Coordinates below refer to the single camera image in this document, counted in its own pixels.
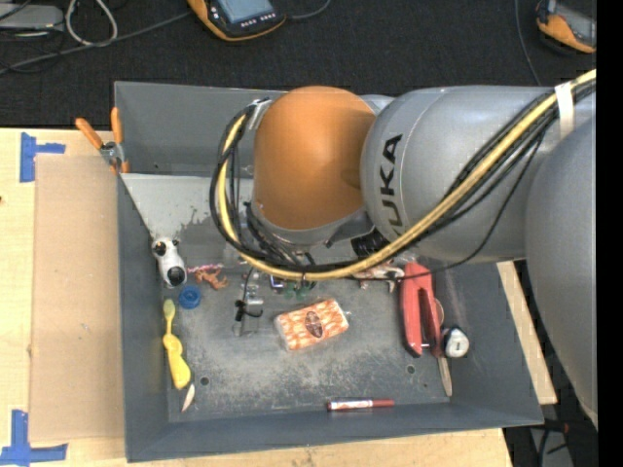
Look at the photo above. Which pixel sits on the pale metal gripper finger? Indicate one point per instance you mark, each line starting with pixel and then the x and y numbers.
pixel 255 323
pixel 240 328

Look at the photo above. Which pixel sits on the orange patterned packet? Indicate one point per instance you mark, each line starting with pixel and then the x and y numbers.
pixel 311 325

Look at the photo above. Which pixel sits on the orange toy figure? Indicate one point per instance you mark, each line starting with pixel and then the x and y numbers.
pixel 211 277

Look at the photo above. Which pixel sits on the grey metal bin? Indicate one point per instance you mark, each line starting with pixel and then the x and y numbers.
pixel 302 377

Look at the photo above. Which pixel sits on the yellow plastic toothbrush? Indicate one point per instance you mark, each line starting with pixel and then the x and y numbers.
pixel 176 363

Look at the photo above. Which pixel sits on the small white pointed piece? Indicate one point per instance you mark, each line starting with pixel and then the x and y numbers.
pixel 188 399

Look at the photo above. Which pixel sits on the red-brown marker pen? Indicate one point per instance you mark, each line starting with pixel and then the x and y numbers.
pixel 357 404

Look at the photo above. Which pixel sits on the red plastic clamp tool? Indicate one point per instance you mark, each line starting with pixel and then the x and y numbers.
pixel 414 309

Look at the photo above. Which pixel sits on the brown cardboard board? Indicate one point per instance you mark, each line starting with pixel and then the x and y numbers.
pixel 73 285

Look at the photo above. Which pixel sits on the white and black small gadget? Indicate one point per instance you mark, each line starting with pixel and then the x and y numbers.
pixel 456 342

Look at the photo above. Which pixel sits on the pale wooden stick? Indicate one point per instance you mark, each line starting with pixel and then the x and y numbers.
pixel 445 376

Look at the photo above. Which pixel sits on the black cylinder on white bracket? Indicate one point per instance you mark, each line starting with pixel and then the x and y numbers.
pixel 368 246

